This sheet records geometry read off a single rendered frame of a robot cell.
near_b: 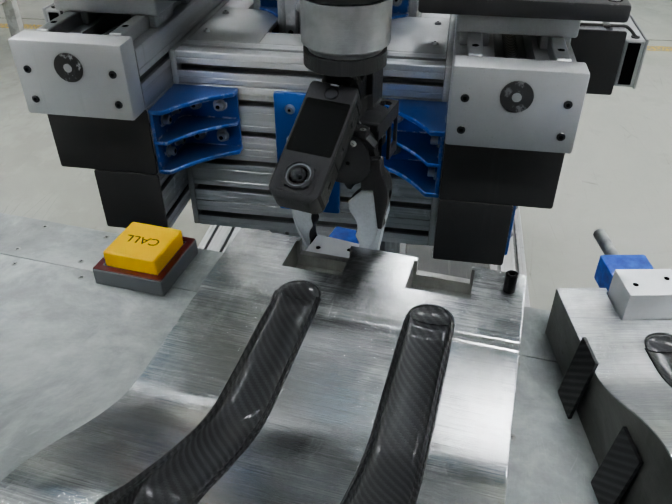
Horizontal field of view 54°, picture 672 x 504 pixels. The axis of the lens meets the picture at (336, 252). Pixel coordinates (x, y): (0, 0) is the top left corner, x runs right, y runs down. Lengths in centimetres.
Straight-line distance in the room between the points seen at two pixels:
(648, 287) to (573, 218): 179
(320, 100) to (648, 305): 33
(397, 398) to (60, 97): 56
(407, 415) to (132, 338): 30
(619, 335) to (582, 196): 196
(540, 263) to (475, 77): 148
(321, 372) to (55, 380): 26
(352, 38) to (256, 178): 44
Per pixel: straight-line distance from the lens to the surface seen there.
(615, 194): 260
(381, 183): 59
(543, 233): 229
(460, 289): 59
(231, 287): 55
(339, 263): 60
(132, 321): 67
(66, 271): 76
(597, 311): 62
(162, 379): 49
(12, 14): 429
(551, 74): 71
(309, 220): 64
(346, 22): 54
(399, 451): 45
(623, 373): 56
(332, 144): 54
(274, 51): 88
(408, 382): 48
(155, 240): 71
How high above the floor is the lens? 123
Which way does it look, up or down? 36 degrees down
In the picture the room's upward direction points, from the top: straight up
